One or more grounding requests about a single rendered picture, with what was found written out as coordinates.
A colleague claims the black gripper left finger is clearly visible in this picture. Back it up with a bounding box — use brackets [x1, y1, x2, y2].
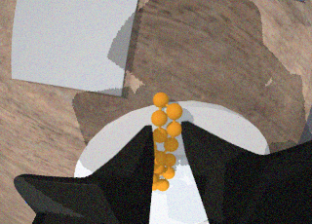
[13, 126, 155, 224]

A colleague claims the white round plate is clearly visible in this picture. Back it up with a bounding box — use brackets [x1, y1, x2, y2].
[74, 100, 270, 224]

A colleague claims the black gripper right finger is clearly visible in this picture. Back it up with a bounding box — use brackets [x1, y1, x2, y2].
[180, 122, 312, 224]

